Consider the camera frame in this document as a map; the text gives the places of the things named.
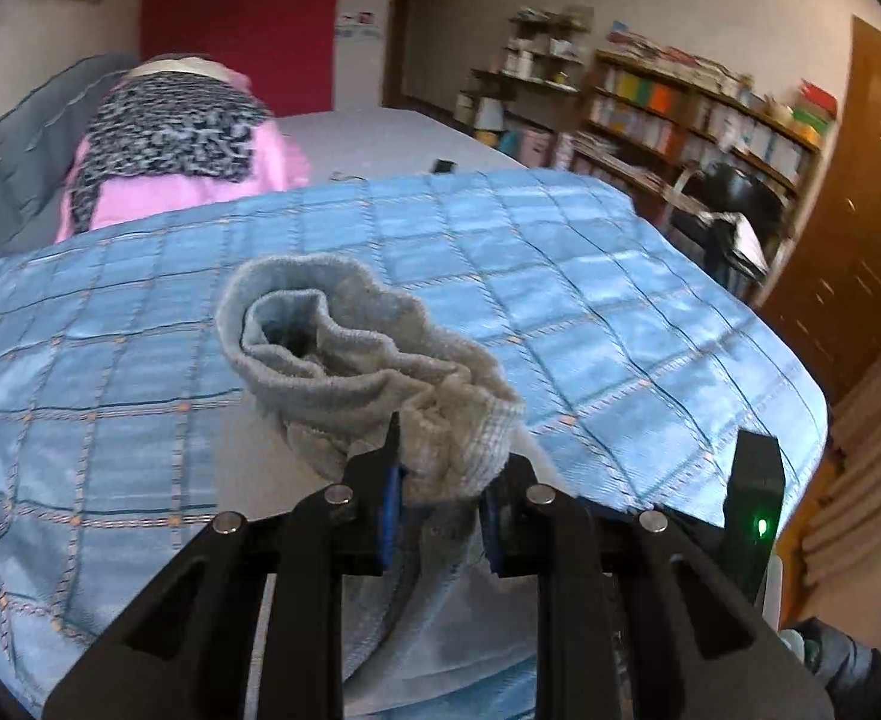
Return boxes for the leopard print cloth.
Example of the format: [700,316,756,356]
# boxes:
[69,75,277,230]

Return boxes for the pink box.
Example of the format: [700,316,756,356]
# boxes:
[495,129,556,167]

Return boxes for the red wardrobe panel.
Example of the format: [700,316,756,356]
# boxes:
[139,0,340,119]

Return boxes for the grey mattress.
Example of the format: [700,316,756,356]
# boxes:
[275,108,528,188]

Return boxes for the blue checked blanket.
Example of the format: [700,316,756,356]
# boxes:
[0,169,830,720]

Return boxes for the grey sweat pants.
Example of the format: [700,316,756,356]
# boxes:
[215,255,554,713]

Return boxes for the small wooden shelf with bottles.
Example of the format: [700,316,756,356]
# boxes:
[454,6,595,147]

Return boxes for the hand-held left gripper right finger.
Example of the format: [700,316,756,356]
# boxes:
[478,454,835,720]

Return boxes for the wooden bookshelf with books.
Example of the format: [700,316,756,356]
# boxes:
[553,19,839,233]

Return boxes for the grey padded headboard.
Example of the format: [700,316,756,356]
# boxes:
[0,54,142,260]

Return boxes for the brown wooden door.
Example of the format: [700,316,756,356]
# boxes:
[756,15,881,398]

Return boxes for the black chair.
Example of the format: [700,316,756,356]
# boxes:
[661,161,790,293]

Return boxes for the pink blanket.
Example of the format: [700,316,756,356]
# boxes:
[54,67,313,245]

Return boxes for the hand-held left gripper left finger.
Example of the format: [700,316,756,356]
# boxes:
[41,412,404,720]

